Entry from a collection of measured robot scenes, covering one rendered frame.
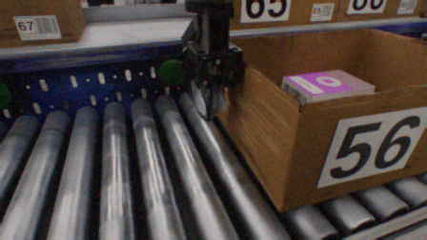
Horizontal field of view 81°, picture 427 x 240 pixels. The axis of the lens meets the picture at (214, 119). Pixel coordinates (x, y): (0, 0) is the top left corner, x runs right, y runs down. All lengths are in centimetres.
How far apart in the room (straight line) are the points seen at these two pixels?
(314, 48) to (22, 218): 62
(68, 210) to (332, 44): 61
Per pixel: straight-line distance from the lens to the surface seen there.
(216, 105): 46
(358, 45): 72
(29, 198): 48
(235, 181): 42
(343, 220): 42
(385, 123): 38
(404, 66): 68
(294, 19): 86
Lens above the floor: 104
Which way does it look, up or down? 31 degrees down
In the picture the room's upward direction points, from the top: straight up
